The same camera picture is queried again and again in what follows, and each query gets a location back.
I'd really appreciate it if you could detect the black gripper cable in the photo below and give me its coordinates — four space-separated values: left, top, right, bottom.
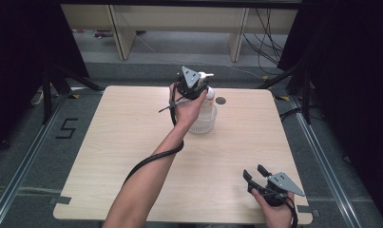
283 196 299 228
123 80 185 185

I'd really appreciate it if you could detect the grey cable tie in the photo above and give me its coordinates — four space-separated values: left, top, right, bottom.
158 99 191 114

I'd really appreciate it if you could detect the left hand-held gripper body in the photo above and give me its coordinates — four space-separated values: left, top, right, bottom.
176 66 210 101

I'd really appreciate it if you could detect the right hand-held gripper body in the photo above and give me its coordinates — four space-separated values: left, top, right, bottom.
247 171 307 208

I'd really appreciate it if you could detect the black floor cable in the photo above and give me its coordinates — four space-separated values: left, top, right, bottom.
278 106 305 124

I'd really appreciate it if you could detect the black curtain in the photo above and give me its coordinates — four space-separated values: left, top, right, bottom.
277 0 383 224
0 0 90 161

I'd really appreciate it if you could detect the grey tape piece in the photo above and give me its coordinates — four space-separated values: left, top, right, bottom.
297 204 320 219
48 196 72 205

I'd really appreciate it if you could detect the white plastic basket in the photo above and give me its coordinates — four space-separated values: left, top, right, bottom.
188 104 219 134

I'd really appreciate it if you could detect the person's right hand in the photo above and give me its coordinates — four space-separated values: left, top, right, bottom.
251 188 297 228

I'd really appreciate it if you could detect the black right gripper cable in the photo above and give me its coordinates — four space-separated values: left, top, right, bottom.
283 196 299 228

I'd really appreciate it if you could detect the white pump bottle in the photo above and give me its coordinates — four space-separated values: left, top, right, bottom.
197 71 217 121

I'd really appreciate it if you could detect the black metal stand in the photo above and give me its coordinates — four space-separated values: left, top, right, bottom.
256 62 313 125
41 63 105 125

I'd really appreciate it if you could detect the light wooden desk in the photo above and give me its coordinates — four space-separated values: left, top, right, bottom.
59 3 299 63

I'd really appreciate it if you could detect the person's left hand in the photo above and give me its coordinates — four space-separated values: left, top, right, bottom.
168 83 209 128

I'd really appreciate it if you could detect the aluminium floor rail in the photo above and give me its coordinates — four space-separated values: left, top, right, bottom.
0 93 70 228
289 95 362 228

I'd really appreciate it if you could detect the bundle of black cables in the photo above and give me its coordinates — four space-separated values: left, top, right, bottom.
241 8 289 76

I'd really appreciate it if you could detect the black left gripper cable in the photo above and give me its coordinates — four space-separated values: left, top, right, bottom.
123 80 185 185

